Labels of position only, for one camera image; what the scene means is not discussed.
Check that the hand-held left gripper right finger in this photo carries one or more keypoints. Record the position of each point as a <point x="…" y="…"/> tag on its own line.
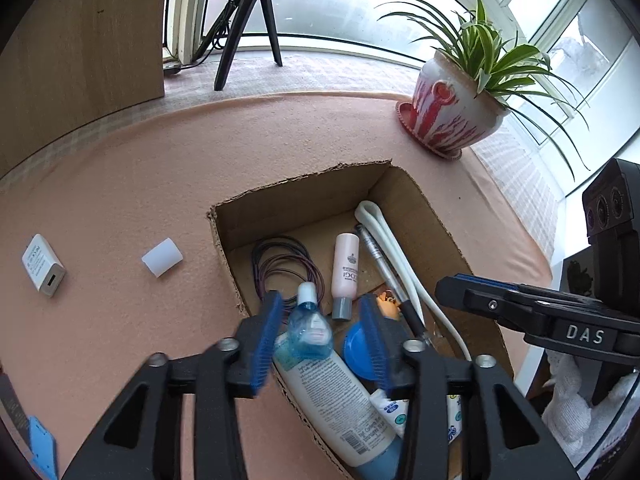
<point x="375" y="345"/>

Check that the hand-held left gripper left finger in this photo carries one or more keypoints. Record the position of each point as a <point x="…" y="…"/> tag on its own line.
<point x="265" y="340"/>

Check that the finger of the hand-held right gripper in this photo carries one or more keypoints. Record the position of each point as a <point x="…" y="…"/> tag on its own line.
<point x="500" y="287"/>
<point x="450" y="295"/>

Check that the blue round lid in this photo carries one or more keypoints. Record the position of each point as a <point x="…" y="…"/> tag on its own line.
<point x="356" y="347"/>

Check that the small orange toy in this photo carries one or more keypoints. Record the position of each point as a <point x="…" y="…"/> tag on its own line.
<point x="387" y="304"/>

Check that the small clear blue bottle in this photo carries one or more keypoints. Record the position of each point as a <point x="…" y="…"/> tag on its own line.
<point x="310" y="327"/>

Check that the white lotion bottle blue cap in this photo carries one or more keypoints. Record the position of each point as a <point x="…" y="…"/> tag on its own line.
<point x="335" y="395"/>

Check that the white printed tissue packet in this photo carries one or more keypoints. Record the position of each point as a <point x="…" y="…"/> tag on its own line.
<point x="392" y="407"/>

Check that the black pen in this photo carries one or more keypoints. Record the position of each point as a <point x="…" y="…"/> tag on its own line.
<point x="387" y="275"/>

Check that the small pink bottle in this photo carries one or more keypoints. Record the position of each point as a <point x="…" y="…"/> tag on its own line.
<point x="346" y="270"/>

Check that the cardboard box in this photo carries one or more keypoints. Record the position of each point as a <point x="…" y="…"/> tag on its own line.
<point x="300" y="205"/>

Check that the person's right hand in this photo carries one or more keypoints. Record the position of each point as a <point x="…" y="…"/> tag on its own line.
<point x="567" y="395"/>

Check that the small translucent white cap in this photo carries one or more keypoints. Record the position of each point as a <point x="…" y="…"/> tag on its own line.
<point x="161" y="257"/>

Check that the red flowerpot saucer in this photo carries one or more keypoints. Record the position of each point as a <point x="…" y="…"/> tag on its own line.
<point x="405" y="115"/>

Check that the red and white flowerpot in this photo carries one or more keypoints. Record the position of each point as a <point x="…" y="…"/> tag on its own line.
<point x="450" y="105"/>

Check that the white charger adapter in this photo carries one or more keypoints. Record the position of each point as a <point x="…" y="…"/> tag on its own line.
<point x="42" y="265"/>

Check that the green spider plant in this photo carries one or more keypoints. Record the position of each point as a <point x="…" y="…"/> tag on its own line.
<point x="480" y="45"/>

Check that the blue plastic phone stand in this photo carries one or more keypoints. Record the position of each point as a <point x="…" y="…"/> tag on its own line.
<point x="42" y="447"/>

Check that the checkered beige cloth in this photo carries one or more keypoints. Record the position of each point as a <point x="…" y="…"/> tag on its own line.
<point x="325" y="72"/>

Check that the dark rectangular card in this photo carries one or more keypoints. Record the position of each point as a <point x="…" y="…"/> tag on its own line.
<point x="10" y="400"/>

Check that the black tripod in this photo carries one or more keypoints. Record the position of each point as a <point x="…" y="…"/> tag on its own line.
<point x="250" y="0"/>

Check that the large oak wooden board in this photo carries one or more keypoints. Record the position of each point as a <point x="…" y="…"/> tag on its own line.
<point x="85" y="50"/>

